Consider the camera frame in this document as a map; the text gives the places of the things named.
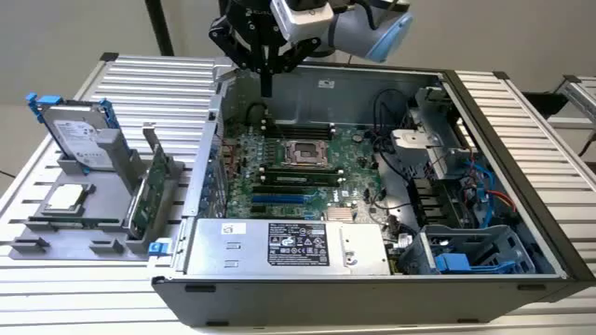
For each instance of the green Dell motherboard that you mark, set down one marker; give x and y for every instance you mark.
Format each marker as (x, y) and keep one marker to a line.
(354, 164)

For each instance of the RAM stick with white label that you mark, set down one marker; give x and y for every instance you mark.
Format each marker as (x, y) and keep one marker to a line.
(289, 179)

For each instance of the hard disk in blue carrier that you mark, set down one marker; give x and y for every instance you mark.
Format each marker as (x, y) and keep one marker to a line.
(75, 136)

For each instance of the open grey PC case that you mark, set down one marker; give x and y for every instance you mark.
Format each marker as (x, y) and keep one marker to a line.
(326, 300)

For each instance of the black stand pole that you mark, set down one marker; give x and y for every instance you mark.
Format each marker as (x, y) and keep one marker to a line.
(161, 31)

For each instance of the grey metal drive cage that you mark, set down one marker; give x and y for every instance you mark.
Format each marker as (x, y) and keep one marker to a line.
(466, 232)

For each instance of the black expansion slot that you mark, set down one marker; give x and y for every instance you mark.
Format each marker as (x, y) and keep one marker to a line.
(279, 189)

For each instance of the silver coin cell battery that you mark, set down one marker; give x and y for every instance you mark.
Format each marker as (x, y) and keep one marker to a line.
(357, 137)

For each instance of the grey plastic parts rack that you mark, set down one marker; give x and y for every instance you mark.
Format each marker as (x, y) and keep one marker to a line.
(107, 199)

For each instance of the silver power supply unit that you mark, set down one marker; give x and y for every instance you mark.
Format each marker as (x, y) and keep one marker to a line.
(242, 254)

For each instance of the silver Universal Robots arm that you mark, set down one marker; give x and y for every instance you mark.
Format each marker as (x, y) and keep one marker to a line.
(354, 31)

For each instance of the blue expansion slot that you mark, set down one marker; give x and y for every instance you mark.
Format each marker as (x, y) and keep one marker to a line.
(279, 200)

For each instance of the metal CPU socket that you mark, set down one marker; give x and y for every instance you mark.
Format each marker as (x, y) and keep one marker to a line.
(303, 150)

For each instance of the blue plastic disk caddy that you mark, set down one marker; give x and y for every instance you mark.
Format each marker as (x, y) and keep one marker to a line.
(451, 261)

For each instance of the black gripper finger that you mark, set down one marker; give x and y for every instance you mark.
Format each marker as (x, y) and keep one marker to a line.
(233, 49)
(291, 57)

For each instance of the silver metal drive bay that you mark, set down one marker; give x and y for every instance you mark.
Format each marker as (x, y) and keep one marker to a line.
(415, 139)

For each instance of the silver finned chipset heatsink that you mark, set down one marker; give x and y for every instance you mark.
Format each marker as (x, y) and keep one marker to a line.
(342, 214)

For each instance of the silver CPU chip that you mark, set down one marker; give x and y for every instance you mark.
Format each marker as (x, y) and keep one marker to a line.
(67, 195)

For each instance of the bare green RAM stick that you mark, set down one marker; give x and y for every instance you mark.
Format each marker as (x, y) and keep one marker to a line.
(70, 222)

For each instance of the green Nvidia Quadro graphics card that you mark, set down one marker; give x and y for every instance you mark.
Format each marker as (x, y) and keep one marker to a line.
(154, 181)

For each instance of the blue plastic case latch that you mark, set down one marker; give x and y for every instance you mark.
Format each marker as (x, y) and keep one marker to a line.
(158, 249)

